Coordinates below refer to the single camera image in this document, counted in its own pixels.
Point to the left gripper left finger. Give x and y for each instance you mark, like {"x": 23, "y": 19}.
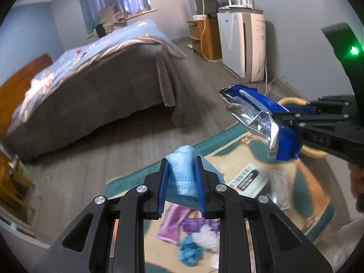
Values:
{"x": 164, "y": 177}

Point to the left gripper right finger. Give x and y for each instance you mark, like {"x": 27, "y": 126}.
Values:
{"x": 199, "y": 176}

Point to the light blue face mask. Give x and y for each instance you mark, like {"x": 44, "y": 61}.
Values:
{"x": 181, "y": 188}

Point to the white tissue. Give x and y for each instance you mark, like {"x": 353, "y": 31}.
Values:
{"x": 207, "y": 239}

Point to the teal plastic bag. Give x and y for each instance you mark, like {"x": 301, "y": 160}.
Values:
{"x": 190, "y": 253}

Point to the blue silver snack wrapper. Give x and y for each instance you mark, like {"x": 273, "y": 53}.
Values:
{"x": 255, "y": 111}

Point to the purple plastic wrapper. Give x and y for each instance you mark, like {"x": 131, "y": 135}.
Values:
{"x": 178, "y": 219}

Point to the white remote control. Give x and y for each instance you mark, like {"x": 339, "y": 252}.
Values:
{"x": 251, "y": 181}

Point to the teal orange patterned blanket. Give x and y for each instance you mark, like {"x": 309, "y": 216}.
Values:
{"x": 252, "y": 231}

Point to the bed with grey cover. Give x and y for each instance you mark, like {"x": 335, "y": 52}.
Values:
{"x": 130, "y": 80}

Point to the white air purifier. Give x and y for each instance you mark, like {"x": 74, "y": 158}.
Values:
{"x": 243, "y": 42}

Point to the wooden tv cabinet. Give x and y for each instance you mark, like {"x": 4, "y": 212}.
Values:
{"x": 205, "y": 38}

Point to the wooden bedside shelf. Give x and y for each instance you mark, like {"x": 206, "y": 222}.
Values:
{"x": 15, "y": 191}

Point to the light blue floral quilt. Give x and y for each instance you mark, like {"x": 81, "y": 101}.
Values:
{"x": 73, "y": 61}

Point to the white wifi router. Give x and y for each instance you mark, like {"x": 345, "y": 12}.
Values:
{"x": 240, "y": 4}

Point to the clothes pile on sill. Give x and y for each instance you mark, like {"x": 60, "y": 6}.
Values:
{"x": 109, "y": 18}

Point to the wooden headboard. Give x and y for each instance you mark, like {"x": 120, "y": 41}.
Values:
{"x": 12, "y": 91}

